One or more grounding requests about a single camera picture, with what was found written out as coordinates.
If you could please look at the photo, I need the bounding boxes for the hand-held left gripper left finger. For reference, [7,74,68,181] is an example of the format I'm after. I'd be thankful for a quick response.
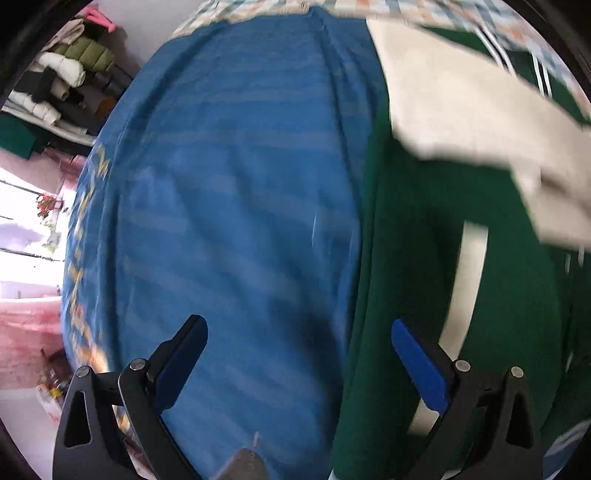
[52,315,208,480]

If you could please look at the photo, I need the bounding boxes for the pink clothes hanger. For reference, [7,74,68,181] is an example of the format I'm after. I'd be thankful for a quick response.
[83,4,117,34]

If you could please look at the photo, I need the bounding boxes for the green jacket with white stripes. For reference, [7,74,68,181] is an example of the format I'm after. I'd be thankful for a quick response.
[331,23,591,480]

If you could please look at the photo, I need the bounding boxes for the potted red flowers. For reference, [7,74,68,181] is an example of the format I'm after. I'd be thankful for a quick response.
[36,194,65,228]

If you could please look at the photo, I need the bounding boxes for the checkered blanket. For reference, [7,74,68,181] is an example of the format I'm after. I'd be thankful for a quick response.
[173,0,585,88]

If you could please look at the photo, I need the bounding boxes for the blue striped bed sheet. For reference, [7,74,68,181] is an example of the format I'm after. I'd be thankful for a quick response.
[60,7,393,480]

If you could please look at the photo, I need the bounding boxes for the white fleece garment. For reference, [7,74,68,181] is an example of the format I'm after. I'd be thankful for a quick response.
[367,19,591,245]

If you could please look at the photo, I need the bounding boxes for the rack of folded clothes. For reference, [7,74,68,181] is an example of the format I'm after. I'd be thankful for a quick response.
[2,28,139,162]

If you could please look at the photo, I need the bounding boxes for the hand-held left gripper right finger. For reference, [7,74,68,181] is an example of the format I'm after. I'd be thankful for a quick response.
[390,318,544,480]

